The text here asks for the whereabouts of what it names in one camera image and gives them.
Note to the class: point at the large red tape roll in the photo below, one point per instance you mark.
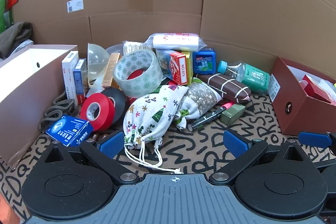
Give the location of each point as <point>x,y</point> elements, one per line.
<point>94,111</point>

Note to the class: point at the blue mint box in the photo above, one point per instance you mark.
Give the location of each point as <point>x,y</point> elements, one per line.
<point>204,61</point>

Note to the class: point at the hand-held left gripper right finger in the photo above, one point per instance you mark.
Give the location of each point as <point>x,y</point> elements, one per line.
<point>235,144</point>

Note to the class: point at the green label water bottle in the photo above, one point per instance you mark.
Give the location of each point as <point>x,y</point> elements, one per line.
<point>252,77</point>

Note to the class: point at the yellow box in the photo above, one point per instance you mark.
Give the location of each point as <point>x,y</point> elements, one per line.
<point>187,54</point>

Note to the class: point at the black marker with pink cap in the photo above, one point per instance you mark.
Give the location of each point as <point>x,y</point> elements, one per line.
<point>210,115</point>

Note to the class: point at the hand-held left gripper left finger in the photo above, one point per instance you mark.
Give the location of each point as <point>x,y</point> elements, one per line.
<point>110,144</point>

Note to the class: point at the clear green-patterned tape roll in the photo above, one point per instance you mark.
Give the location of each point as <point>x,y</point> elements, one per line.
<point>139,88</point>

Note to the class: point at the clear plastic lid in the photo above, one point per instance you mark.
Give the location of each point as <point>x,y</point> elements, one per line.
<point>114,50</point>

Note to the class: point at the green bag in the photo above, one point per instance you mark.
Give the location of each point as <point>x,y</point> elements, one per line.
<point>2,8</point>

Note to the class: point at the brown striped case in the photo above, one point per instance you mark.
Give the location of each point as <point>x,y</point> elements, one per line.
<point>225,85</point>

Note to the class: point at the blue tiger print box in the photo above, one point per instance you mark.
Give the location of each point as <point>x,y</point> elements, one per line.
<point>164,60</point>

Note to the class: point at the clear bag of seeds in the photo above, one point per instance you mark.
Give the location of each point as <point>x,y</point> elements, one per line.
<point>203,96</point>

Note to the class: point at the plain red box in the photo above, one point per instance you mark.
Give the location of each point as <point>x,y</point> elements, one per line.
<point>319,90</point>

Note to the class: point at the striped cloth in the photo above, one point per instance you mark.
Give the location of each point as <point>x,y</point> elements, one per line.
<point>25,45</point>

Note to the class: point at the flat blue box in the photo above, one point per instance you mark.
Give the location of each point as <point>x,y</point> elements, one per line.
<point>69,129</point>

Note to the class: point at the plastic bag with white roll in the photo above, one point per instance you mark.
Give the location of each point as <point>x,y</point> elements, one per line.
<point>176,41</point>

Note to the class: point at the small green box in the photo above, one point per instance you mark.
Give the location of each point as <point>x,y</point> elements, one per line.
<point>232,113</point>

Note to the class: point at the white medicine box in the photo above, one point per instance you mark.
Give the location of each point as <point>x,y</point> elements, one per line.
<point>68,74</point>

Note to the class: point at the pink storage box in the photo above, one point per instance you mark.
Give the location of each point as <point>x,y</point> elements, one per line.
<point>23,87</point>

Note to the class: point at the red-brown cardboard box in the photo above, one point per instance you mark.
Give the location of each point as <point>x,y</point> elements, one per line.
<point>291,98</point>

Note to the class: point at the small red tape roll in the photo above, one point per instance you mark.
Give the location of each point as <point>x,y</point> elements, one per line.
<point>136,74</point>

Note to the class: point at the olive cloth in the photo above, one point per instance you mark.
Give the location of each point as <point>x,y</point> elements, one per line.
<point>15,35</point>

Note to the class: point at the black tape roll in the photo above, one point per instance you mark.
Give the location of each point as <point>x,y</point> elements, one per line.
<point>118,100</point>

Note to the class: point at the lettered beige mat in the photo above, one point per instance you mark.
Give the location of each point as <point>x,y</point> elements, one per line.
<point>189,142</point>

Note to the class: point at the clear plastic bowl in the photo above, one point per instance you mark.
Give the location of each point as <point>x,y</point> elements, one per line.
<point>97,61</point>

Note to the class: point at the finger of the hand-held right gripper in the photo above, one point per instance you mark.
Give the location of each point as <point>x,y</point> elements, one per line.
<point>328,164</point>
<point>313,139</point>

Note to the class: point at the white shipping label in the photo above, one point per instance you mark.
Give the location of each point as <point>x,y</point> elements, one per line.
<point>75,5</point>

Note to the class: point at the cotton swab pack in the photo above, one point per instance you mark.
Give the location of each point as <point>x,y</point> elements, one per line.
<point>134,47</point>

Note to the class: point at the gold carton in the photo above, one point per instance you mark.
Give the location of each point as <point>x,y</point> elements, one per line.
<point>110,69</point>

